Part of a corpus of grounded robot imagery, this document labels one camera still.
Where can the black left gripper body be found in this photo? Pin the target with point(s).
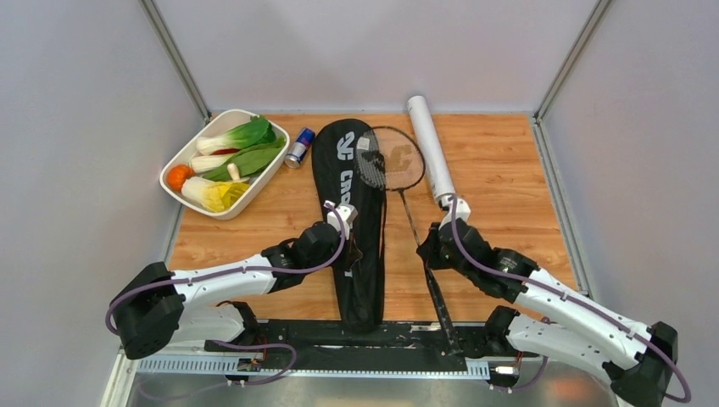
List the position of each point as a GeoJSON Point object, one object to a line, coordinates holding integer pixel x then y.
{"type": "Point", "coordinates": [348, 247]}

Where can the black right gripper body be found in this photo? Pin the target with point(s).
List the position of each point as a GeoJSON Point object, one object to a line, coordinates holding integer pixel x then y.
{"type": "Point", "coordinates": [436, 257]}

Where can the white shuttlecock tube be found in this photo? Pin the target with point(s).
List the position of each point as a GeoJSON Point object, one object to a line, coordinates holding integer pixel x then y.
{"type": "Point", "coordinates": [441, 182]}

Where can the black badminton racket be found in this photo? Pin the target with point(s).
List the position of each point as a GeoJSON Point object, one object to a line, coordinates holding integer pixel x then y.
{"type": "Point", "coordinates": [389, 159]}

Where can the silver blue drink can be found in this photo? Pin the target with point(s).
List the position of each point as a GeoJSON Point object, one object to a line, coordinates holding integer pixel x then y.
{"type": "Point", "coordinates": [296, 153]}

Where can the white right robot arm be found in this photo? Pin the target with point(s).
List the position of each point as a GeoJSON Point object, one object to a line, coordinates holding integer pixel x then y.
{"type": "Point", "coordinates": [544, 316]}

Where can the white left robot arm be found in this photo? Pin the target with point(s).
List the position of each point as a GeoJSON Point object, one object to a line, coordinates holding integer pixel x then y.
{"type": "Point", "coordinates": [159, 306]}

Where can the beige mushroom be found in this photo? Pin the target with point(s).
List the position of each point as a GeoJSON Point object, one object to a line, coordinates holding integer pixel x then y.
{"type": "Point", "coordinates": [234, 172]}

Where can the yellow napa cabbage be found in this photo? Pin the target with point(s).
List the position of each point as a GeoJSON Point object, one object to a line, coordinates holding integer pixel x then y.
{"type": "Point", "coordinates": [214, 196]}

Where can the green bok choy top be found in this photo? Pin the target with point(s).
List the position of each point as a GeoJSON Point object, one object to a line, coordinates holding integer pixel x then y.
{"type": "Point", "coordinates": [258, 130]}

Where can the green bok choy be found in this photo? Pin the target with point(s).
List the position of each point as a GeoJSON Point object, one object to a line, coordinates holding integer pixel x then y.
{"type": "Point", "coordinates": [258, 130]}
{"type": "Point", "coordinates": [248, 161]}

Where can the red chili pepper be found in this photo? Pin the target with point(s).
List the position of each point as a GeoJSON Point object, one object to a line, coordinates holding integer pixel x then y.
{"type": "Point", "coordinates": [226, 151]}

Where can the green bok choy lower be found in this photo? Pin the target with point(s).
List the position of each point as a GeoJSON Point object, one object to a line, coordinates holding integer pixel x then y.
{"type": "Point", "coordinates": [248, 161]}

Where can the white oval vegetable basket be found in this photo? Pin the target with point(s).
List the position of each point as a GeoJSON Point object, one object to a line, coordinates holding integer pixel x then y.
{"type": "Point", "coordinates": [224, 122]}

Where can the orange tangerine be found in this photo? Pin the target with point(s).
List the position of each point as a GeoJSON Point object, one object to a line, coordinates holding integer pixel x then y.
{"type": "Point", "coordinates": [177, 176]}

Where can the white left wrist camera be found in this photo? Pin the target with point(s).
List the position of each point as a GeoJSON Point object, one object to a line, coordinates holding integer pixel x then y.
{"type": "Point", "coordinates": [340, 217]}

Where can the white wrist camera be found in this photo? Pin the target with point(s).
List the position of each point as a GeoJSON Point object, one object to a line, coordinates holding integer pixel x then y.
{"type": "Point", "coordinates": [454, 207]}
{"type": "Point", "coordinates": [340, 217]}

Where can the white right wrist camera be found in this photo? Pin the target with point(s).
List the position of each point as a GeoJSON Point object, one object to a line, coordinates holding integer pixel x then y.
{"type": "Point", "coordinates": [454, 207]}

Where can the right aluminium frame post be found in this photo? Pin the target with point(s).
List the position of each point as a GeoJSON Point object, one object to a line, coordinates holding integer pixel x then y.
{"type": "Point", "coordinates": [577, 48]}

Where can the aluminium frame post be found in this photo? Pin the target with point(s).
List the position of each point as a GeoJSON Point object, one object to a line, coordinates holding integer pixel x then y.
{"type": "Point", "coordinates": [166, 39]}
{"type": "Point", "coordinates": [577, 48]}

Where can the left aluminium frame post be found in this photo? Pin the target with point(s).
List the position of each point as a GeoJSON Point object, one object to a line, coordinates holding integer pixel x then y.
{"type": "Point", "coordinates": [166, 39]}

